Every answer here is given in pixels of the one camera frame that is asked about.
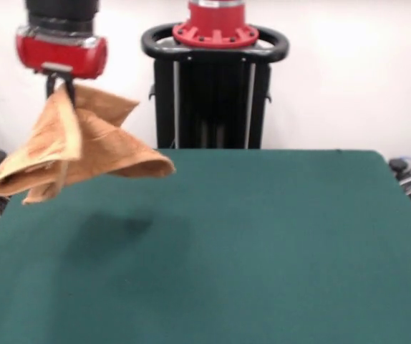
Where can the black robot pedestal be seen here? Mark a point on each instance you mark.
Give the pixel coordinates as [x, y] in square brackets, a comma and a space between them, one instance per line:
[209, 107]

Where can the dark green table cloth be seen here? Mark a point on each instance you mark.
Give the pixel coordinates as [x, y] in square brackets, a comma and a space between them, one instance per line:
[262, 251]

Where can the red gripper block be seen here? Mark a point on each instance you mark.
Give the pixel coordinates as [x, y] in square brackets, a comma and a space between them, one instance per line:
[62, 57]

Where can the orange terry towel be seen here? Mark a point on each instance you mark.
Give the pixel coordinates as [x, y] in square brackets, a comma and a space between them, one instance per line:
[48, 143]

